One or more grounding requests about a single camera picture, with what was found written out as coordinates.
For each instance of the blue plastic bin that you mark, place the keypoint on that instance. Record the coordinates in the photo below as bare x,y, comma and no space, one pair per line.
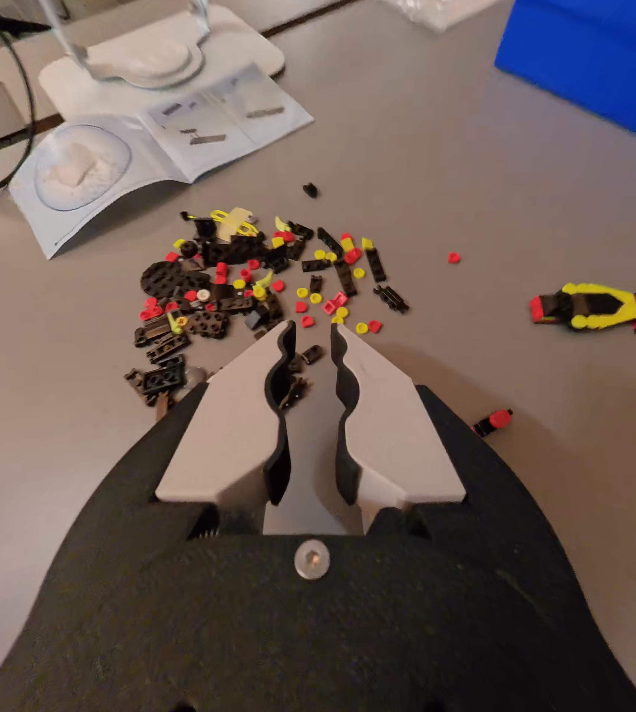
601,67

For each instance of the red black rounded lego piece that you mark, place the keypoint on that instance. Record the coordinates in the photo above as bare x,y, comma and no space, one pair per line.
498,418

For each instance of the pile of lego pieces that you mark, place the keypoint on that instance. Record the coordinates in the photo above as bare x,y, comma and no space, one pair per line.
223,253

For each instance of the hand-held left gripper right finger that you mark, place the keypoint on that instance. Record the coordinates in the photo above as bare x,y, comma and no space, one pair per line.
401,439

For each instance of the clear plastic bag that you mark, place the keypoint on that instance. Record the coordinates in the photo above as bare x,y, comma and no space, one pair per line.
440,14

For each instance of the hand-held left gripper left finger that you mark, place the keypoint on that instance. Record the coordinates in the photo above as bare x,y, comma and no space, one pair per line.
217,439

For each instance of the lego instruction booklet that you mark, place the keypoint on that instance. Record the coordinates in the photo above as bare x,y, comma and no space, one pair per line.
212,133

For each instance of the yellow red lego car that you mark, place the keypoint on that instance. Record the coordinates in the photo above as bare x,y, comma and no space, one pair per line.
596,303

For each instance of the small black lego piece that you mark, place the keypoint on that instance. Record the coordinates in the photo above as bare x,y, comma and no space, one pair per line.
310,190

